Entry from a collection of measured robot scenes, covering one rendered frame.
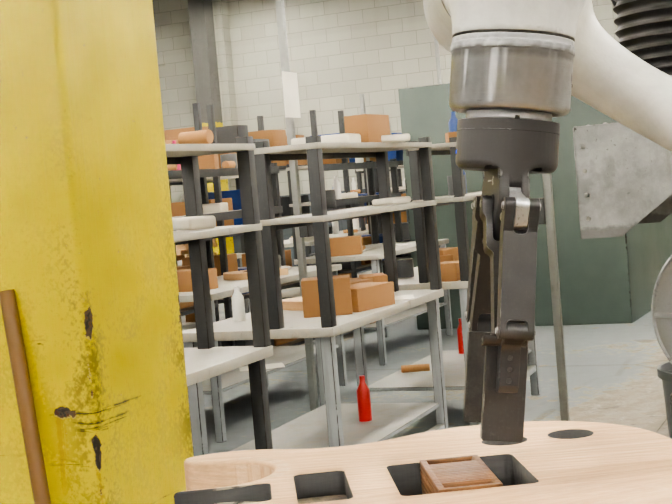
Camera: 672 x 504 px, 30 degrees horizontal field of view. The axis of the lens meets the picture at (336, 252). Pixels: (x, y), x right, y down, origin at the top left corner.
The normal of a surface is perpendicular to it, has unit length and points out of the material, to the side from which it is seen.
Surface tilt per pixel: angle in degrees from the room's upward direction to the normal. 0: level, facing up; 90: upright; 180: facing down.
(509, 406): 89
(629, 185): 90
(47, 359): 90
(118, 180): 90
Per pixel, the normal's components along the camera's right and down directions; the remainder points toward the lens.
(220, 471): -0.24, 0.07
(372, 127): 0.91, -0.05
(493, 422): 0.06, 0.04
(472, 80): -0.70, -0.01
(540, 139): 0.51, 0.05
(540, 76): 0.29, 0.04
